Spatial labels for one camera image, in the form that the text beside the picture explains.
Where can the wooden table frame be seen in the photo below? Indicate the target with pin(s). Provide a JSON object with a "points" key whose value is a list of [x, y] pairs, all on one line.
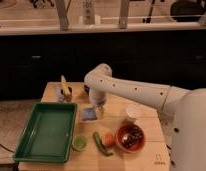
{"points": [[62, 11]]}

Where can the green plastic tray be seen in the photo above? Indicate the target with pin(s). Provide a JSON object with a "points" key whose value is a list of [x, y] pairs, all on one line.
{"points": [[48, 134]]}

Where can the orange bowl with beans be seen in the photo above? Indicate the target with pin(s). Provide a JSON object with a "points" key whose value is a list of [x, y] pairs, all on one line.
{"points": [[130, 138]]}

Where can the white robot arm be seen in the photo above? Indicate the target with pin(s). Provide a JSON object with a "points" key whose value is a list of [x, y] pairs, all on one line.
{"points": [[187, 106]]}

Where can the small green cup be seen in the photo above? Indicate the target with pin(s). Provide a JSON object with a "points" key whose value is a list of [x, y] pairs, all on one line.
{"points": [[79, 142]]}

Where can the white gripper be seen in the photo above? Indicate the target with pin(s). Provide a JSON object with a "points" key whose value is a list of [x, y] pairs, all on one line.
{"points": [[98, 98]]}

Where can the yellow banana in cup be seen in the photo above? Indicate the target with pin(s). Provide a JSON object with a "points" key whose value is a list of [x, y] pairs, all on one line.
{"points": [[65, 89]]}

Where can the green chili pepper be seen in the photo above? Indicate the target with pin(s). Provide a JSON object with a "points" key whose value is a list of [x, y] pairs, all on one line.
{"points": [[99, 144]]}

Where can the orange carrot piece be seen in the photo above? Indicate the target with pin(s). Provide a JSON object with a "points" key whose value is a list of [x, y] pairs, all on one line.
{"points": [[108, 140]]}

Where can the white cup with spoon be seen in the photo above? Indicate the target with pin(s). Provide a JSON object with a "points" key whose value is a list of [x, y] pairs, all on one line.
{"points": [[132, 113]]}

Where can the white remote control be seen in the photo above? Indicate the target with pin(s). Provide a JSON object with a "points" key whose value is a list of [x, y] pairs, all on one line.
{"points": [[88, 12]]}

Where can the blue sponge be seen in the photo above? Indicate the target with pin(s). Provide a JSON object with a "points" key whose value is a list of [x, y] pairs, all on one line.
{"points": [[89, 114]]}

